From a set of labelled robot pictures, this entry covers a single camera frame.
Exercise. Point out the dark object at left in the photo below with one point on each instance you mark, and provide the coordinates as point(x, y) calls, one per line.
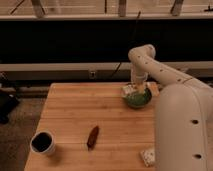
point(7, 103)

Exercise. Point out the white cup dark inside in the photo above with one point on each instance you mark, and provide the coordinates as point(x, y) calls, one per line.
point(43, 143)

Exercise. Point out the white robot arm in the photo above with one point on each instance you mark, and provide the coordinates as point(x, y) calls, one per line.
point(182, 109)

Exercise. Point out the white block beside bowl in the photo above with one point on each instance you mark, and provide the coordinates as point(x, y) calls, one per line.
point(127, 90)

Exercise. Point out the green ceramic bowl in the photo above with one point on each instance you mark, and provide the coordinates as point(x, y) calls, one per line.
point(136, 99)

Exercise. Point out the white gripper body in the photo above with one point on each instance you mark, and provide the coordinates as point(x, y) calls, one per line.
point(139, 82)

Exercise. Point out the white patterned sponge block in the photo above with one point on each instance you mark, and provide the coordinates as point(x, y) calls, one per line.
point(148, 157)

